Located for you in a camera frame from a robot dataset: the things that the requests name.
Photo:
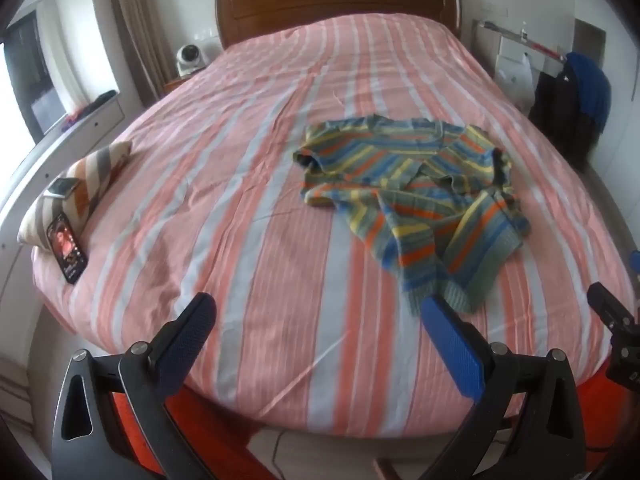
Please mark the chevron patterned pillow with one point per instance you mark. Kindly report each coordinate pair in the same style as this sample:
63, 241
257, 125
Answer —
95, 175

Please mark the small silver device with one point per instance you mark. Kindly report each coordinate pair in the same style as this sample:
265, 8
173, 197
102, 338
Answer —
61, 187

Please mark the white wall socket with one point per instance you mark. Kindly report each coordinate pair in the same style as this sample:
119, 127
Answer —
205, 35

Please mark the white desk fan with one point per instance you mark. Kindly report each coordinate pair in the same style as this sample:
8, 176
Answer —
190, 57

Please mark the blue garment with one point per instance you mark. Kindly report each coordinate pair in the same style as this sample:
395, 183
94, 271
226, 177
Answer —
592, 85

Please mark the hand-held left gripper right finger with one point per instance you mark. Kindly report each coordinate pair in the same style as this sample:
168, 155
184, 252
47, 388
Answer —
452, 345

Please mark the striped knit sweater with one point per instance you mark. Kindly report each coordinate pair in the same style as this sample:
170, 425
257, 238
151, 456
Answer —
400, 170

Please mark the window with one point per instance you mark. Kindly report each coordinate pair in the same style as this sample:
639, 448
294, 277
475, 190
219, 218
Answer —
30, 75

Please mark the dark cloth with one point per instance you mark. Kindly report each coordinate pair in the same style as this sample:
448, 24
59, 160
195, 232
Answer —
95, 102

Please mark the white plastic bag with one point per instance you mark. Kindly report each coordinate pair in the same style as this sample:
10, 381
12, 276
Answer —
512, 77

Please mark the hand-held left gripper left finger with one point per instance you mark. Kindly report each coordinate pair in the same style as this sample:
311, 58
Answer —
187, 332

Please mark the black jacket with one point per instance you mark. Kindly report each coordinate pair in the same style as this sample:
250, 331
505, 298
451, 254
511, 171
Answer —
560, 110

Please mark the black smartphone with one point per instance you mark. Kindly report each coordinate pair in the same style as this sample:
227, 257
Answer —
66, 250

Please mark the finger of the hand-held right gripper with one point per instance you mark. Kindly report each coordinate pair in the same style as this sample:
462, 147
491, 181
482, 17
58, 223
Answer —
614, 310

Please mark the wooden nightstand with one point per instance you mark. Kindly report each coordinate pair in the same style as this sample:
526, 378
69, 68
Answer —
175, 84

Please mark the white desk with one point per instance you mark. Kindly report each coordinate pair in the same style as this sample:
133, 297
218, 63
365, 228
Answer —
510, 40

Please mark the wooden headboard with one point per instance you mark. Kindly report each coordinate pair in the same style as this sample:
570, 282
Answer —
325, 0

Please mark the beige curtain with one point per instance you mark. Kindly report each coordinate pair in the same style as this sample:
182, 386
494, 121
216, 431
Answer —
137, 35

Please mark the bed with pink striped sheet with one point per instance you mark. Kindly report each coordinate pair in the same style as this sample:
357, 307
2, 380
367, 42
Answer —
240, 210

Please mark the orange bed base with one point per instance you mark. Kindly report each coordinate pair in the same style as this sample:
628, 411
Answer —
200, 425

